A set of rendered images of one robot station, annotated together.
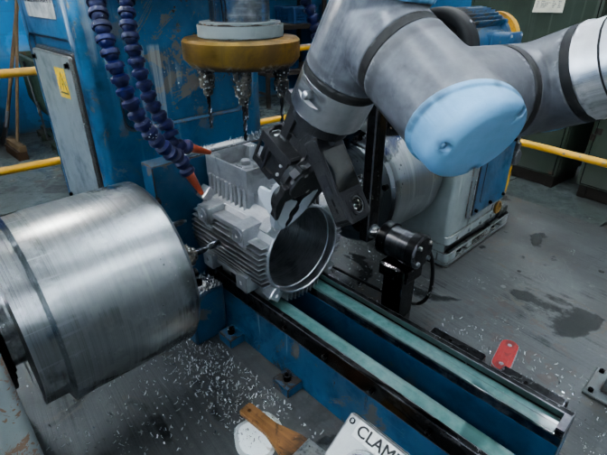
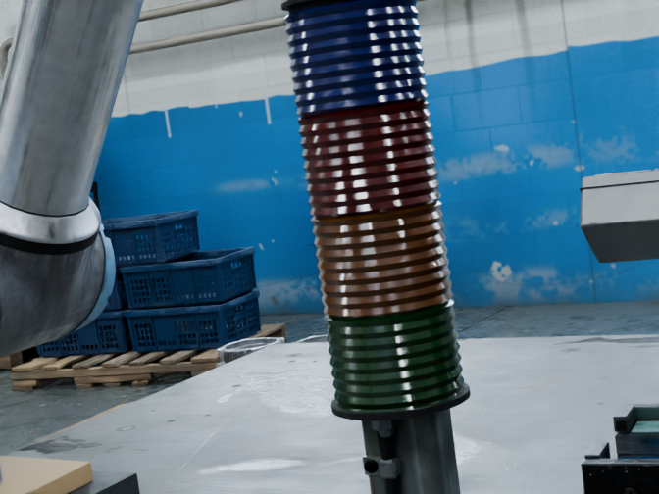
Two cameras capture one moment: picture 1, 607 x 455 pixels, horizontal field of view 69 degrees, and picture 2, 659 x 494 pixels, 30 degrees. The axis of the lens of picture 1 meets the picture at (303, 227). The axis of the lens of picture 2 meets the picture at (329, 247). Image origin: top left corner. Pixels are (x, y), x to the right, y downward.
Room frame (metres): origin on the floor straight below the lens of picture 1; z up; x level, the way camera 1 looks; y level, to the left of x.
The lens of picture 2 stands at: (1.04, -0.74, 1.16)
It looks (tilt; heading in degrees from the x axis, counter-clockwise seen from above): 6 degrees down; 159
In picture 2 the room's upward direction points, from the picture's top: 8 degrees counter-clockwise
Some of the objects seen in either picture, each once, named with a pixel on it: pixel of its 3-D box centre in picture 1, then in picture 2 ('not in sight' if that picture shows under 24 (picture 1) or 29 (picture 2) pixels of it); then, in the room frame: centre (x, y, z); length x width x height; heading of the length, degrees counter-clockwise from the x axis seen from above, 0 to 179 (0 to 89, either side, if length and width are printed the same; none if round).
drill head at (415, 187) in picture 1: (380, 171); not in sight; (0.94, -0.17, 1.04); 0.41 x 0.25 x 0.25; 134
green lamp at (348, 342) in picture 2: not in sight; (394, 353); (0.53, -0.52, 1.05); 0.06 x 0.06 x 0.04
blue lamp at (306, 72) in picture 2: not in sight; (356, 58); (0.53, -0.52, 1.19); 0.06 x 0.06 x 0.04
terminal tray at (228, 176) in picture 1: (249, 174); not in sight; (0.74, 0.09, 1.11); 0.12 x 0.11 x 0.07; 43
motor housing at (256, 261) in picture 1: (266, 229); not in sight; (0.71, 0.07, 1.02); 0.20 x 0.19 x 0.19; 43
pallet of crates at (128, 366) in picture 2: not in sight; (141, 293); (-5.23, 0.61, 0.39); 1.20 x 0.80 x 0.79; 46
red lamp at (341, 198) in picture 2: not in sight; (369, 158); (0.53, -0.52, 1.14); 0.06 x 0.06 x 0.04
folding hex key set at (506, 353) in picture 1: (504, 357); not in sight; (0.60, -0.36, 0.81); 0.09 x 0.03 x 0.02; 144
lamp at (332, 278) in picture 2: not in sight; (381, 256); (0.53, -0.52, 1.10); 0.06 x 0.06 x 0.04
